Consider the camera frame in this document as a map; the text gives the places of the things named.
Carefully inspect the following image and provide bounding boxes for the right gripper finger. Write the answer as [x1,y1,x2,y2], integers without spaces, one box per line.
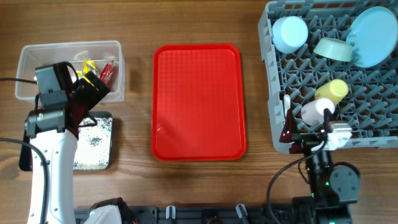
[279,109,295,143]
[323,108,333,133]

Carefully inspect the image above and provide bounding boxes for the white upturned cup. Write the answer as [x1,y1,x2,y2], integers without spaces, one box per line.
[301,98,335,126]

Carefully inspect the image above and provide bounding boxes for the red snack wrapper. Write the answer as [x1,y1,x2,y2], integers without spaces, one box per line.
[99,61,115,85]

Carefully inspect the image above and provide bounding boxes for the yellow foil wrapper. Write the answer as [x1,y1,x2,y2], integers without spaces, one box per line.
[76,59,99,78]

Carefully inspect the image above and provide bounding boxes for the yellow upturned cup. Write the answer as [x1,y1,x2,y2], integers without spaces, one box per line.
[315,79,349,105]

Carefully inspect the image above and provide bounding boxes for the white plastic spoon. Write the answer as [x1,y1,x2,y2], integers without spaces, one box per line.
[283,94,291,118]

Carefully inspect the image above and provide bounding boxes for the green bowl with rice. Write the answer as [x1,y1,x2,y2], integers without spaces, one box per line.
[313,37,353,62]

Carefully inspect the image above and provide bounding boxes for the light blue bowl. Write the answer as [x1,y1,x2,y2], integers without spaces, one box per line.
[272,16,308,54]

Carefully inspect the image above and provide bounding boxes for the light blue plate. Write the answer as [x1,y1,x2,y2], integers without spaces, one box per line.
[346,6,397,68]

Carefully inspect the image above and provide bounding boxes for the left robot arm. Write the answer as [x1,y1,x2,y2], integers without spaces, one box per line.
[25,62,109,223]

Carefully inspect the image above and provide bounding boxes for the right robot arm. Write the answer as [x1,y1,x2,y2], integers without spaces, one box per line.
[274,109,360,224]

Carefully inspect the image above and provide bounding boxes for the grey dishwasher rack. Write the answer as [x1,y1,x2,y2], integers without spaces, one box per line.
[257,1,397,153]

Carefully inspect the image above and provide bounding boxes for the black waste tray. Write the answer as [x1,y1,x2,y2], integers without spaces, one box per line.
[19,111,114,171]

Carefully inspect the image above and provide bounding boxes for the clear plastic bin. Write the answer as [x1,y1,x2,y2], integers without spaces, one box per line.
[16,40,126,103]

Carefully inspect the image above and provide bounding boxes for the red serving tray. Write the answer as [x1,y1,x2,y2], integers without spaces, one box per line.
[150,44,247,162]

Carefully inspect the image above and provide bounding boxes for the left black cable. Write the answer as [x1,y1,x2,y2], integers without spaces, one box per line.
[0,77,50,224]

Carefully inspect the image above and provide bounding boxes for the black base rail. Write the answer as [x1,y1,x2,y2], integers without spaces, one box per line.
[70,203,354,224]

